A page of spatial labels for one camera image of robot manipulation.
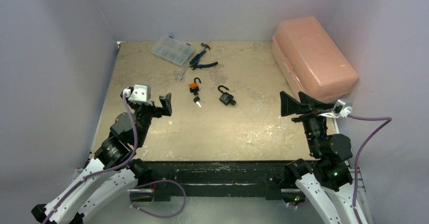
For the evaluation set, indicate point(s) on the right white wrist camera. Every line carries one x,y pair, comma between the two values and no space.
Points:
341,109

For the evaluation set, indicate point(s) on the black key bunch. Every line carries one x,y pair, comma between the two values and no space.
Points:
197,100

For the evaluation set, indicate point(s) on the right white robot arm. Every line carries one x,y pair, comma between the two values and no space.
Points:
327,183

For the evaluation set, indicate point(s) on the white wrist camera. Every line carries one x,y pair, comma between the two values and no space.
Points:
341,109
138,94

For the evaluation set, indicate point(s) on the clear plastic organizer box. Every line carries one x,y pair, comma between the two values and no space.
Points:
173,50

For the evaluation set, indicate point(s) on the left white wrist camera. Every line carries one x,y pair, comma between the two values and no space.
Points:
138,94

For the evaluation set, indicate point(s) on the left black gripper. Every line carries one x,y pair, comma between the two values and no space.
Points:
165,103

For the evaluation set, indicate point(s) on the silver wrench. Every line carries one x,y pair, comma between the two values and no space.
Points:
181,74

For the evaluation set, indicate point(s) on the orange black padlock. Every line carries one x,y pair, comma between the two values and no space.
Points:
194,87

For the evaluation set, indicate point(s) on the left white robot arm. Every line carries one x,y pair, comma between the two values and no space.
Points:
113,168

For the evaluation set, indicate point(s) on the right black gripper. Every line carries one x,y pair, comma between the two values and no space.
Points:
311,114

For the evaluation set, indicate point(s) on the small hammer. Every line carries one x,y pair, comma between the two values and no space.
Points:
204,48

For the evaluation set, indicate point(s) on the pink plastic storage box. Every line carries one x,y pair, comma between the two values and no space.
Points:
310,60

